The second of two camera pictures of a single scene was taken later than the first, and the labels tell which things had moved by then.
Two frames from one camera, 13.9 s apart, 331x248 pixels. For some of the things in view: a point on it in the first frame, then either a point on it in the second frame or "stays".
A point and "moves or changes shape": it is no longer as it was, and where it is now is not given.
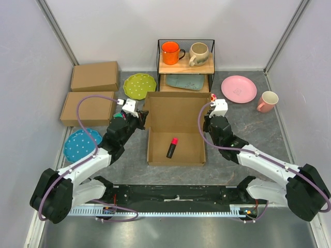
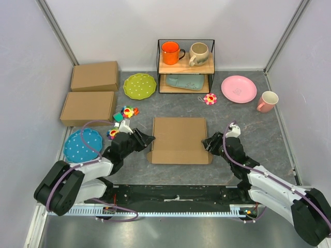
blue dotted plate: x=79 y=144 stays
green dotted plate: x=137 y=86 stays
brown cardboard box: x=176 y=132 moves or changes shape
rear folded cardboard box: x=99 y=77 stays
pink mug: x=267 y=102 stays
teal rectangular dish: x=190 y=81 stays
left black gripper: x=142 y=117 -> x=143 y=140
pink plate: x=239 y=89 stays
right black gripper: x=207 y=120 -> x=213 y=142
